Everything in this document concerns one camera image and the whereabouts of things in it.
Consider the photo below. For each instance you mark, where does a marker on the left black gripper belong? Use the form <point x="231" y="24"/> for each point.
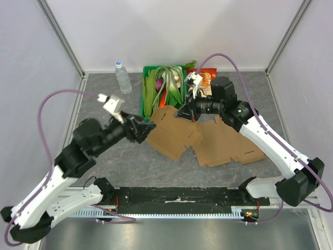
<point x="143" y="129"/>

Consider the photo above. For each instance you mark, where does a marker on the green leafy vegetable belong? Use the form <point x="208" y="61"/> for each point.
<point x="149" y="92"/>

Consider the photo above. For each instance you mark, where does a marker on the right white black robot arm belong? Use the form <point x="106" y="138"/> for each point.
<point x="298" y="179"/>

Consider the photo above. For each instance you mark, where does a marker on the aluminium frame post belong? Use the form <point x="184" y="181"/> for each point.
<point x="304" y="6"/>
<point x="47" y="11"/>

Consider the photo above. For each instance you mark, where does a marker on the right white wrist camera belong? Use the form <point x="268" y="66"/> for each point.
<point x="194" y="81"/>

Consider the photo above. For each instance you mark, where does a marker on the small brown cardboard box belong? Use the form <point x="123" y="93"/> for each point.
<point x="172" y="135"/>

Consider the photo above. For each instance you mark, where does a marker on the clear plastic water bottle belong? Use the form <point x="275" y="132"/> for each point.
<point x="123" y="78"/>

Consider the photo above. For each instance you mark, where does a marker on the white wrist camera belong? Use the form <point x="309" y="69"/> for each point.
<point x="194" y="81"/>
<point x="112" y="104"/>

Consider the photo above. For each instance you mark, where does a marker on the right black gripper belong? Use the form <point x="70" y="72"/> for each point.
<point x="191" y="109"/>

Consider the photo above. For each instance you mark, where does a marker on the green plastic crate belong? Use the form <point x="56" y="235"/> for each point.
<point x="146" y="70"/>

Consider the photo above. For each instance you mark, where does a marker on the grey slotted cable duct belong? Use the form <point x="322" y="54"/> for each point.
<point x="92" y="212"/>

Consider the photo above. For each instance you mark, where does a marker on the green bok choy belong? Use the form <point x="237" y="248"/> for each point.
<point x="175" y="97"/>

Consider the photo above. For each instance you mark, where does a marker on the orange carrot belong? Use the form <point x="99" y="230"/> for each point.
<point x="162" y="99"/>

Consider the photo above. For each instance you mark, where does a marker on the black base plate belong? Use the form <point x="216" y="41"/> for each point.
<point x="179" y="200"/>

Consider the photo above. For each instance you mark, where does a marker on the right aluminium frame post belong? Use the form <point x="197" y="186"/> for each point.
<point x="304" y="6"/>

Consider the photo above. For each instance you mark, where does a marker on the purple onion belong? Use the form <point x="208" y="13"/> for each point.
<point x="159" y="83"/>

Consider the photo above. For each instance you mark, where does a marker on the flat brown cardboard sheet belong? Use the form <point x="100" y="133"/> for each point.
<point x="221" y="144"/>

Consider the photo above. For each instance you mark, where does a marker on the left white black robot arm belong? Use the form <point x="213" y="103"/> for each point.
<point x="33" y="218"/>

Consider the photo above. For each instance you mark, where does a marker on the left aluminium frame post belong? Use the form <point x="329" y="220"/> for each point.
<point x="47" y="11"/>

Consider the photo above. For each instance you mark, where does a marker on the orange beige snack bag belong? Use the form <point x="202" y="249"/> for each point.
<point x="208" y="74"/>

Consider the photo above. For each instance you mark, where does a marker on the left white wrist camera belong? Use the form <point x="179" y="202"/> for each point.
<point x="112" y="104"/>

